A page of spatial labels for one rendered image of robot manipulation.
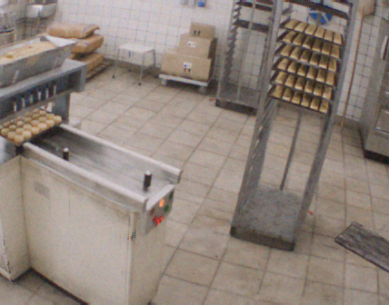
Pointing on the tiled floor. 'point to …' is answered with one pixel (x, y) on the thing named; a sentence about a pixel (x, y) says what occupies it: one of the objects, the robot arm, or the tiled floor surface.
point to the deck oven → (383, 94)
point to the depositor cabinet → (11, 212)
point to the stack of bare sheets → (369, 246)
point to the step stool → (137, 57)
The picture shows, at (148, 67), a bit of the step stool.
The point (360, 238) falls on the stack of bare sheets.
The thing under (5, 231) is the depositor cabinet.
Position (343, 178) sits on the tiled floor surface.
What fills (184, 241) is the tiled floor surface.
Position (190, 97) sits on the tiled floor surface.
